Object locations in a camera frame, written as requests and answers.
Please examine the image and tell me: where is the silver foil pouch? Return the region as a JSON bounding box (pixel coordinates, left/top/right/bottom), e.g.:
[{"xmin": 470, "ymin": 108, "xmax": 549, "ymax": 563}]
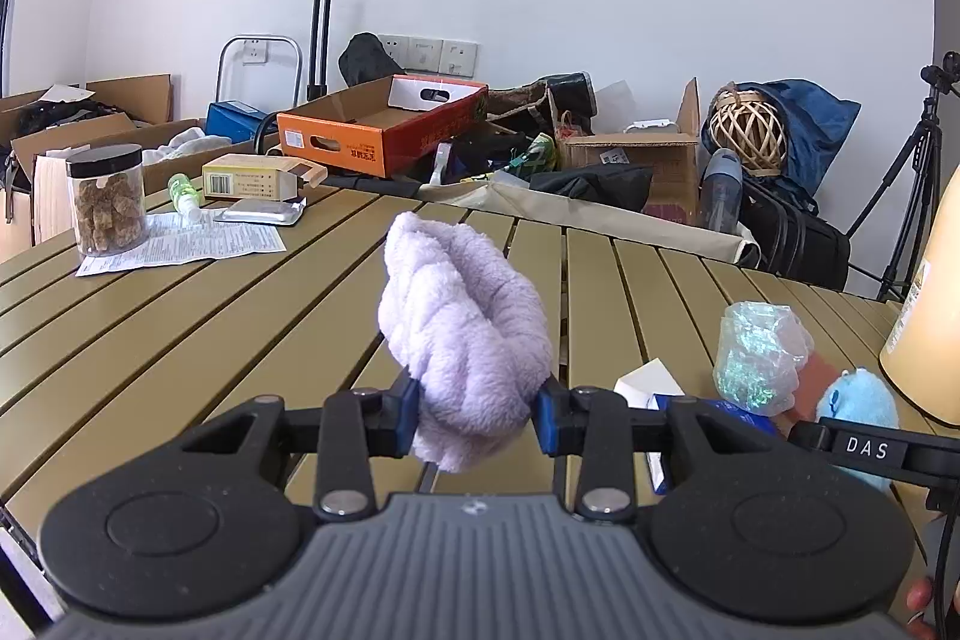
[{"xmin": 215, "ymin": 198, "xmax": 306, "ymax": 227}]

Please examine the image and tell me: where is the open brown cardboard box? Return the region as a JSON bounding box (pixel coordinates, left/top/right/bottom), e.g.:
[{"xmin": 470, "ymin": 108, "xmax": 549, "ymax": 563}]
[{"xmin": 558, "ymin": 78, "xmax": 701, "ymax": 224}]

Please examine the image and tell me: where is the dark blue bag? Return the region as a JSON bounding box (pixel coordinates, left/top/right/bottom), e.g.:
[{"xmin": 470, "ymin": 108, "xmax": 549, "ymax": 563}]
[{"xmin": 701, "ymin": 80, "xmax": 861, "ymax": 214}]

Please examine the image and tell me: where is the clear jar with snacks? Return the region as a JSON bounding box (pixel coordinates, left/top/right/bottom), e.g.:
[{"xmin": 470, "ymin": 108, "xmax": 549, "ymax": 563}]
[{"xmin": 65, "ymin": 143, "xmax": 146, "ymax": 257}]

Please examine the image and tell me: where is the tan folding table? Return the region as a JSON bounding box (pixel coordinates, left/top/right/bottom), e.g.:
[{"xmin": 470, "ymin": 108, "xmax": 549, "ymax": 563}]
[{"xmin": 2, "ymin": 188, "xmax": 896, "ymax": 531}]

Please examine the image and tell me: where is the green small bottle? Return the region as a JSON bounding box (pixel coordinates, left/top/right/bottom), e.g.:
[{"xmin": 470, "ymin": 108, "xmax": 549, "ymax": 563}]
[{"xmin": 167, "ymin": 174, "xmax": 203, "ymax": 224}]

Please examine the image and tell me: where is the clear plastic wrap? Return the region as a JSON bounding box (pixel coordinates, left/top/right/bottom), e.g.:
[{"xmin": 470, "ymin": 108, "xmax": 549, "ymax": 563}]
[{"xmin": 713, "ymin": 301, "xmax": 814, "ymax": 417}]

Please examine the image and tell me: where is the cream thermos jug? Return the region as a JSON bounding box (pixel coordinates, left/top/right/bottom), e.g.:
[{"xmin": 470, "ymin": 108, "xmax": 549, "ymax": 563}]
[{"xmin": 878, "ymin": 170, "xmax": 960, "ymax": 429}]

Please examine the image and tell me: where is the chrome folding cart frame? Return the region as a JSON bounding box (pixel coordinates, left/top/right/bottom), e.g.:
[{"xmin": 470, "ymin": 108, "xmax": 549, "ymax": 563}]
[{"xmin": 213, "ymin": 32, "xmax": 304, "ymax": 106}]

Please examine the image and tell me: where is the lilac fluffy cloth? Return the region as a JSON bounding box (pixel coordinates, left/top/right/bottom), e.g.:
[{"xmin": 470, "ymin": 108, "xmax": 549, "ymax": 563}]
[{"xmin": 377, "ymin": 213, "xmax": 553, "ymax": 473}]

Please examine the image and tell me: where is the woven rattan ball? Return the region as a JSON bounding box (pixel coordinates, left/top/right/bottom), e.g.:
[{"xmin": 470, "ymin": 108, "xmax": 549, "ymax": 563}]
[{"xmin": 706, "ymin": 83, "xmax": 788, "ymax": 177}]

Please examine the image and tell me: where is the light blue plush toy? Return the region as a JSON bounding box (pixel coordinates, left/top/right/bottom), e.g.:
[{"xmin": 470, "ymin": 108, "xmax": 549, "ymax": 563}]
[{"xmin": 815, "ymin": 367, "xmax": 900, "ymax": 491}]

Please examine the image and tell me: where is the printed paper sheet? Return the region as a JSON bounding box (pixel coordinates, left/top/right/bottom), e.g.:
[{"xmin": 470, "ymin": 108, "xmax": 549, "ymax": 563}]
[{"xmin": 76, "ymin": 209, "xmax": 286, "ymax": 278}]

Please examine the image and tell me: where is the orange cardboard box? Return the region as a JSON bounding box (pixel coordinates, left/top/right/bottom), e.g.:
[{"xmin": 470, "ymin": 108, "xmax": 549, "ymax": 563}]
[{"xmin": 277, "ymin": 74, "xmax": 488, "ymax": 177}]

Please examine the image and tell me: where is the grey blue water bottle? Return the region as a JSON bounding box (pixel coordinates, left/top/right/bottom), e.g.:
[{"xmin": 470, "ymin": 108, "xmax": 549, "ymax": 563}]
[{"xmin": 700, "ymin": 148, "xmax": 742, "ymax": 234}]

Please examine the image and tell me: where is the small white box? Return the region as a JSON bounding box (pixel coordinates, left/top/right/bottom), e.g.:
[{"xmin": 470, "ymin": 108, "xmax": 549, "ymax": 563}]
[{"xmin": 613, "ymin": 359, "xmax": 685, "ymax": 409}]

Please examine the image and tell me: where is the white wall socket panel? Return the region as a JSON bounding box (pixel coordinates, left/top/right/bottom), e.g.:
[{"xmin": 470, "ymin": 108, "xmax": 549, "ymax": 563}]
[{"xmin": 377, "ymin": 34, "xmax": 480, "ymax": 78}]

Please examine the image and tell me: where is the person's right hand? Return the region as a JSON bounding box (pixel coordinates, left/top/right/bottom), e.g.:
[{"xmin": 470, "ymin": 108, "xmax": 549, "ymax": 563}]
[{"xmin": 905, "ymin": 578, "xmax": 937, "ymax": 640}]

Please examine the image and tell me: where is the small tan carton box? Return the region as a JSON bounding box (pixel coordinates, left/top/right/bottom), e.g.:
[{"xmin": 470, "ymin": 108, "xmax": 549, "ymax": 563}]
[{"xmin": 202, "ymin": 154, "xmax": 327, "ymax": 202}]

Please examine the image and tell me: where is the large cardboard box left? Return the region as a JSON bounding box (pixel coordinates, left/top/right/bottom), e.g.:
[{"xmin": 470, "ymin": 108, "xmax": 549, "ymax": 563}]
[{"xmin": 0, "ymin": 73, "xmax": 209, "ymax": 263}]

